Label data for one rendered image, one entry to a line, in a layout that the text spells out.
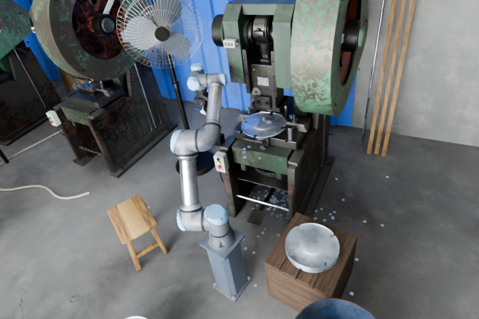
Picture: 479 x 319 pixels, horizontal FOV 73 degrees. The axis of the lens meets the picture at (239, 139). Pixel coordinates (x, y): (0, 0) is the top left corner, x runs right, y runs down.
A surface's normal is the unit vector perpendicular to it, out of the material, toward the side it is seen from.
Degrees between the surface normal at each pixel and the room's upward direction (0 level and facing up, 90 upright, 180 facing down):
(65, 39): 90
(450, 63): 90
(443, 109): 90
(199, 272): 0
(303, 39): 74
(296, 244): 0
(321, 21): 65
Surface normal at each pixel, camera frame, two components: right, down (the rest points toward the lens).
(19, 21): 0.91, 0.15
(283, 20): -0.39, -0.17
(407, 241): -0.11, -0.80
